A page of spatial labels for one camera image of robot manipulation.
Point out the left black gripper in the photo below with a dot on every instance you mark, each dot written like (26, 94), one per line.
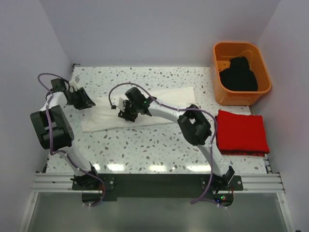
(86, 102)

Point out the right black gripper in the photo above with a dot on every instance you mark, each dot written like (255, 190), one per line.
(125, 114)

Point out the white t shirt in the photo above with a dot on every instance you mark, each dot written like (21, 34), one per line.
(102, 117)

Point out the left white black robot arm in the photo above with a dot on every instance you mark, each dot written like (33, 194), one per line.
(56, 134)

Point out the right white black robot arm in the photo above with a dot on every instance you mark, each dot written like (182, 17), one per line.
(195, 128)

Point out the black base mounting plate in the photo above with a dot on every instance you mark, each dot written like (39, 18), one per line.
(111, 187)

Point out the folded red t shirt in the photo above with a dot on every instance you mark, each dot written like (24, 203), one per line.
(241, 134)

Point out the black garment in bin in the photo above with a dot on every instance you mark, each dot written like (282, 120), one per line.
(239, 76)

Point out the orange plastic bin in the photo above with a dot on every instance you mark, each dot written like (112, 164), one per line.
(223, 52)

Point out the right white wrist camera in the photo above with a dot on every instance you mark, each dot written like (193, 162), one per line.
(121, 104)

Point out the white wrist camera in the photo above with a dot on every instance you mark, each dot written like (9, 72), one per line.
(74, 82)
(121, 104)

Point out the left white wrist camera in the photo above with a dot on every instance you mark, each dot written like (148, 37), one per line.
(74, 82)

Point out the aluminium extrusion rail frame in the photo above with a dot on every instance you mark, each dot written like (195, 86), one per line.
(255, 172)

